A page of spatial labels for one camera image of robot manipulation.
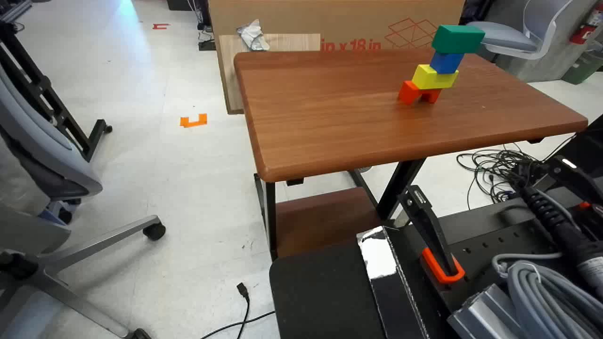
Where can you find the green rectangular block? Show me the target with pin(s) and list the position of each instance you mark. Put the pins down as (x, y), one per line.
(456, 39)

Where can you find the orange arch block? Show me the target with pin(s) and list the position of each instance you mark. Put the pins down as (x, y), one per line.
(409, 94)

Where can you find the yellow rectangular block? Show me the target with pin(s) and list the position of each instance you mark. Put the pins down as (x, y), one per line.
(433, 79)

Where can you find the wooden desk with black legs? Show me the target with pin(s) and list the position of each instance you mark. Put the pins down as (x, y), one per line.
(351, 107)

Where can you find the black padded mat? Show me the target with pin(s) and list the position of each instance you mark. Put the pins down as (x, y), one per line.
(320, 295)

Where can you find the crumpled clear plastic wrap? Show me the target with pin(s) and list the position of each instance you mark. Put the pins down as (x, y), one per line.
(253, 35)

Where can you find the large cardboard box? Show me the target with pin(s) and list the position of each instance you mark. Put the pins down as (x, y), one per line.
(326, 20)

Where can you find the light grey mesh office chair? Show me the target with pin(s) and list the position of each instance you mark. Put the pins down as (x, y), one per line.
(509, 39)

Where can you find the grey office chair with castors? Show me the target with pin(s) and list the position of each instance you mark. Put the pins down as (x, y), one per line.
(38, 163)

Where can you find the black metal stand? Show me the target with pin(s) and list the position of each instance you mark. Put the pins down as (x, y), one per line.
(38, 88)

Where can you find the green bin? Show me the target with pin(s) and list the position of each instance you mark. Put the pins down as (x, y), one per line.
(584, 69)

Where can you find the red fire extinguisher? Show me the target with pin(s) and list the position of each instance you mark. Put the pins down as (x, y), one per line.
(584, 28)

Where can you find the orange floor bracket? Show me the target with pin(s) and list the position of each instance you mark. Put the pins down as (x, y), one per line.
(192, 122)

